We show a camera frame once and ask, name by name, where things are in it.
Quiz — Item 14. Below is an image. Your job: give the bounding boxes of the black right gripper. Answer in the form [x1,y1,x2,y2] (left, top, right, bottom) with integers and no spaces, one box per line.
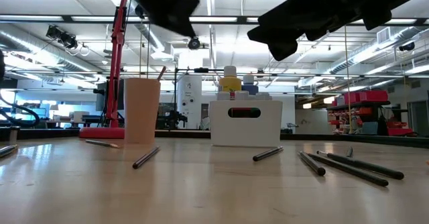
[247,0,369,62]

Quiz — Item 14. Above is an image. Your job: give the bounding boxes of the large dark blue paint bottle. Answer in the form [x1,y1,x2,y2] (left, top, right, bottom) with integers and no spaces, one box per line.
[241,73,260,96]

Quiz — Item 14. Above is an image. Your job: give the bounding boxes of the teal paint bottle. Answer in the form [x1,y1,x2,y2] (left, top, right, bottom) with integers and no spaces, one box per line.
[251,91,273,119]

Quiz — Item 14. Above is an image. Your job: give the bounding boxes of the large yellow paint bottle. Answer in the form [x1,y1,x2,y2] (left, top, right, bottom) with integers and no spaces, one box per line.
[218,65,243,93]

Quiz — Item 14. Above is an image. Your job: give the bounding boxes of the red-brown paint bottle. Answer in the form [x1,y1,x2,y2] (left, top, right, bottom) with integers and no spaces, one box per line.
[231,90,251,119]

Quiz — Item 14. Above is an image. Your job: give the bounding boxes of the white cylindrical tank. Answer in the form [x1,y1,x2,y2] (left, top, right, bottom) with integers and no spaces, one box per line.
[176,74,203,129]

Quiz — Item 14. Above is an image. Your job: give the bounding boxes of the red desk lamp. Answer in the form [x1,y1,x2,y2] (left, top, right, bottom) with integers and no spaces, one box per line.
[78,0,130,139]

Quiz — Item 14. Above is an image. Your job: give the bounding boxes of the white plastic bin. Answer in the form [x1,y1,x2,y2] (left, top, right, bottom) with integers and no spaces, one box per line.
[209,99,284,148]

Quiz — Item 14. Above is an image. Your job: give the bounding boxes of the black stand with machine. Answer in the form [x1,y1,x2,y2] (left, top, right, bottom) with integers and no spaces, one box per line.
[156,66,225,130]

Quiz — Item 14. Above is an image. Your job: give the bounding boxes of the peach plastic cup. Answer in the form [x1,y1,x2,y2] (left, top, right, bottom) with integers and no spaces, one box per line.
[123,78,162,145]

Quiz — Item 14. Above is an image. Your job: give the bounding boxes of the red storage bins rack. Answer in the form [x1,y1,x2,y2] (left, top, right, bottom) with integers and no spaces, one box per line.
[326,89,415,137]

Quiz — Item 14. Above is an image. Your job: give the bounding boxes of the dark grey monitor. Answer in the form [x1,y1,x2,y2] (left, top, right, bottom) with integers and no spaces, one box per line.
[93,80,110,113]

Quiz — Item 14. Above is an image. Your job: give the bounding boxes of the black ceiling spotlights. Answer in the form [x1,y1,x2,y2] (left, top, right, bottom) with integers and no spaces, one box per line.
[45,24,79,50]

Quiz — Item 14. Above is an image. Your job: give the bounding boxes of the thin brush tan tip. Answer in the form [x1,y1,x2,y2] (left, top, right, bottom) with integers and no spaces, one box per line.
[84,139,120,149]

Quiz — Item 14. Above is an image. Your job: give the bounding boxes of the black dome ceiling camera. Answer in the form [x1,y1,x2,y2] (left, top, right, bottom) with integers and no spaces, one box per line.
[187,36,201,51]

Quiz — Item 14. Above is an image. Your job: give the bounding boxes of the small black ceiling camera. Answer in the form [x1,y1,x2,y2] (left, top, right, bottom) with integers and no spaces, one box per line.
[397,41,416,52]

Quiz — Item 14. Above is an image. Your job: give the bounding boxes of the black corrugated hose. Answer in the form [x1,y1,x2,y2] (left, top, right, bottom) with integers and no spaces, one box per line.
[0,93,42,129]

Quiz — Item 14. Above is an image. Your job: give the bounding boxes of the small grey post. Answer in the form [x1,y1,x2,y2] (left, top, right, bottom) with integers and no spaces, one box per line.
[9,125,20,143]

